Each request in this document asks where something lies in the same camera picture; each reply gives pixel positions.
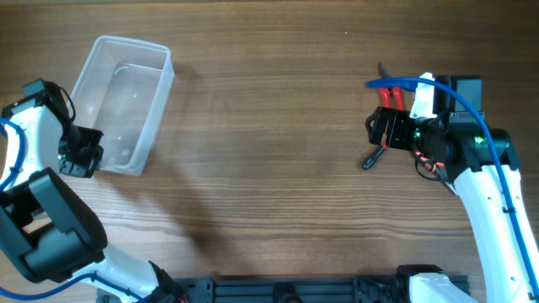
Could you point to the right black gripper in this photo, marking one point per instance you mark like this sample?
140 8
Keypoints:
399 119

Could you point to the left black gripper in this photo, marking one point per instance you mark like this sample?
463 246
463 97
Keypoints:
86 168

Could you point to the red handled snips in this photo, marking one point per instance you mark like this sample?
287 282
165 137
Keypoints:
389 94

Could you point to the black red screwdriver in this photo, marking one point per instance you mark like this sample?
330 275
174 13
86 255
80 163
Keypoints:
371 160

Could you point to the clear plastic container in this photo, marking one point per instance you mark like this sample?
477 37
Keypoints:
123 91

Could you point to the orange black pliers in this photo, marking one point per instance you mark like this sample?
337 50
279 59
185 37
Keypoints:
428 163

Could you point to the silver L-shaped wrench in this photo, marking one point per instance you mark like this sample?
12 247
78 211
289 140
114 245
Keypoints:
450 187

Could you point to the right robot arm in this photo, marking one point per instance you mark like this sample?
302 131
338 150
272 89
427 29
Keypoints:
439 119

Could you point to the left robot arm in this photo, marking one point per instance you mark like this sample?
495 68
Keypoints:
47 231

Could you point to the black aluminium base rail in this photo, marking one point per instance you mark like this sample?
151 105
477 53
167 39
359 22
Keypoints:
360 289

